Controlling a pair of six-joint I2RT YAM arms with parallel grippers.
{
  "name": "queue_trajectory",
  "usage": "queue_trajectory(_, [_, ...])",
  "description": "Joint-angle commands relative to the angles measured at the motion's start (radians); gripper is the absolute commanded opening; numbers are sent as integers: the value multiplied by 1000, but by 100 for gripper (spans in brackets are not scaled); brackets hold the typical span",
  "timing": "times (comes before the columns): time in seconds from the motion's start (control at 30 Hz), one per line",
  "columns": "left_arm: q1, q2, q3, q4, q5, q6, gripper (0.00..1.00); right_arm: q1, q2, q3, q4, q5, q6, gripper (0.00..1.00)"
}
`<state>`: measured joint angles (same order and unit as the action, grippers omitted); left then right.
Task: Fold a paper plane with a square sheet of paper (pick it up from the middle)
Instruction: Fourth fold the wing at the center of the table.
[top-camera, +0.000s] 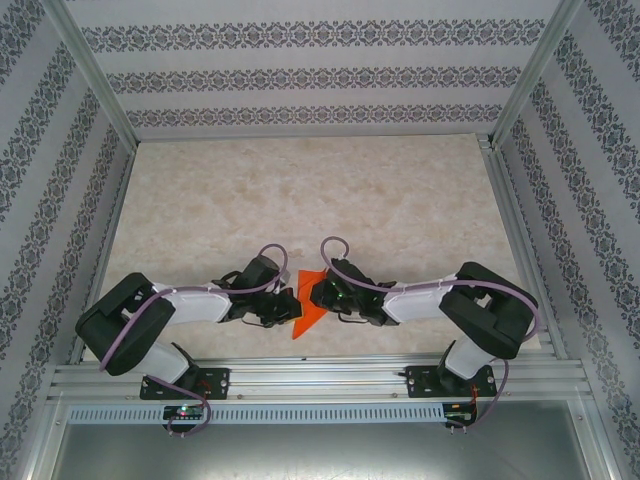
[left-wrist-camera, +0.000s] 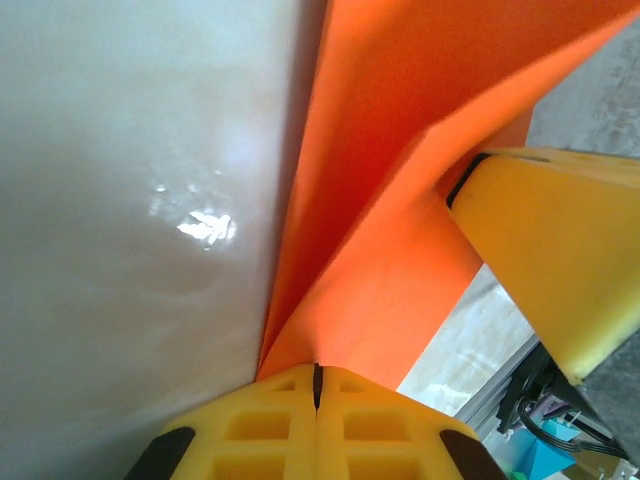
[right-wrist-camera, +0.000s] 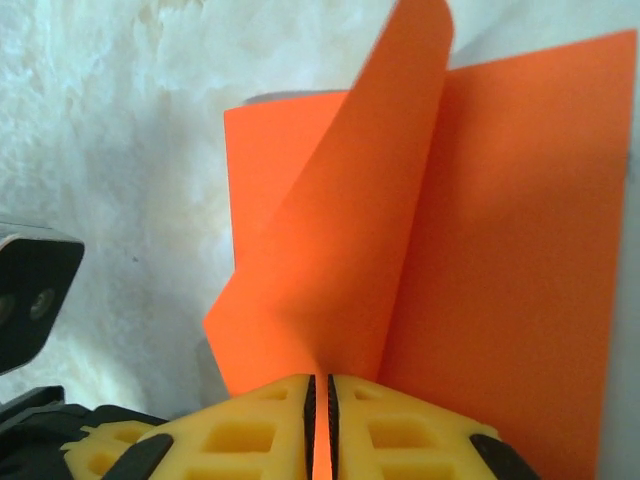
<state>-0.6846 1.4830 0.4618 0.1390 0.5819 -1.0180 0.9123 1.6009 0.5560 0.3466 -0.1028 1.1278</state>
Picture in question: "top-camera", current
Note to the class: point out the orange paper sheet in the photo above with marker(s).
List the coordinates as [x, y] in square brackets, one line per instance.
[306, 325]

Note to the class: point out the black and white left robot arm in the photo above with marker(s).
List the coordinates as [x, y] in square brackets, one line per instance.
[200, 307]

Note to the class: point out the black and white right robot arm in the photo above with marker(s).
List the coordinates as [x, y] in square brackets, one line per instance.
[415, 307]

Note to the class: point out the grey sheet metal panel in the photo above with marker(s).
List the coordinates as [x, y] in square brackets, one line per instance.
[320, 455]

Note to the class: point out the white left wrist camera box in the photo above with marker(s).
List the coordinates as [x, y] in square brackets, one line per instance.
[286, 277]

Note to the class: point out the aluminium mounting rail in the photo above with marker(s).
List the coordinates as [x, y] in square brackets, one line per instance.
[320, 377]

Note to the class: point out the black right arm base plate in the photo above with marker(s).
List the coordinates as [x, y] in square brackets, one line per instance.
[417, 382]

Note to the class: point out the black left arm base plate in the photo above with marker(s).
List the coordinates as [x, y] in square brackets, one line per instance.
[220, 382]

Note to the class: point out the aluminium table edge rail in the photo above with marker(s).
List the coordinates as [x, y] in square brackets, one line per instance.
[522, 250]
[102, 250]

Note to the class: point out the aluminium frame post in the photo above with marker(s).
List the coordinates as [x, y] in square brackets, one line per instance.
[94, 75]
[534, 75]

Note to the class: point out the aluminium frame bar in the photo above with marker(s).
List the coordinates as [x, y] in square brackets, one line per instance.
[42, 450]
[597, 450]

